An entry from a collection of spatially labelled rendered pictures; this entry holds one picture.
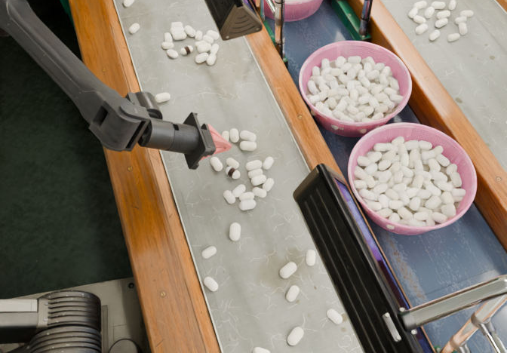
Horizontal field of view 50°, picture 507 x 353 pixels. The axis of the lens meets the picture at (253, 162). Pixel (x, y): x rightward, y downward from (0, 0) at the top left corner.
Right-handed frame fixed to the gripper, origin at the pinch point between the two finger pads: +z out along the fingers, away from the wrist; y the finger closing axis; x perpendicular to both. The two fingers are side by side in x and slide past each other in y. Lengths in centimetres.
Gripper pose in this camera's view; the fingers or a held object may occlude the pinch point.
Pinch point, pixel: (226, 146)
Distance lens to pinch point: 113.2
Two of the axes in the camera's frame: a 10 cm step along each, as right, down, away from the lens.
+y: -3.3, -7.8, 5.4
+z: 7.6, 1.3, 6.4
